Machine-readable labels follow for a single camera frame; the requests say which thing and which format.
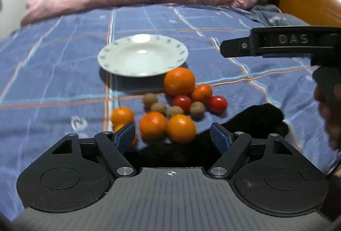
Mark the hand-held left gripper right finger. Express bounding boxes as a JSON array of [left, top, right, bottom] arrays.
[[207, 122, 294, 179]]

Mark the large orange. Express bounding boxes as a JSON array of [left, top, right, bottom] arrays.
[[163, 67, 196, 96]]

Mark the small brown round fruit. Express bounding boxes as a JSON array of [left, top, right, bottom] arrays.
[[189, 101, 206, 119], [150, 102, 167, 116], [143, 93, 158, 109], [169, 106, 184, 118]]

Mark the white floral-rim plate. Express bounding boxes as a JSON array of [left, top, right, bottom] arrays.
[[97, 34, 188, 77]]

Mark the person's right hand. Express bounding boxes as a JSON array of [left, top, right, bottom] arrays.
[[314, 86, 341, 151]]

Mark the small mandarin orange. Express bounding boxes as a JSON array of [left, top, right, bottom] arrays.
[[139, 111, 168, 141], [192, 83, 213, 104], [111, 107, 134, 125], [114, 124, 139, 148], [167, 114, 197, 143]]

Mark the crumpled blue-grey blanket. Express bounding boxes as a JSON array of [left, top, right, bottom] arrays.
[[249, 4, 311, 27]]

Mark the blue plaid bed sheet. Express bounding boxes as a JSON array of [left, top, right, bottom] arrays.
[[0, 3, 337, 221]]

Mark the red tomato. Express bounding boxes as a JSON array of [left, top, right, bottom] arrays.
[[172, 95, 193, 114], [208, 95, 228, 115]]

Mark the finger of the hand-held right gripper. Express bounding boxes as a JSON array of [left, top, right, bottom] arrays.
[[220, 36, 252, 58]]

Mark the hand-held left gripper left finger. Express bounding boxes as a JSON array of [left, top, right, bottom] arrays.
[[51, 122, 137, 178]]

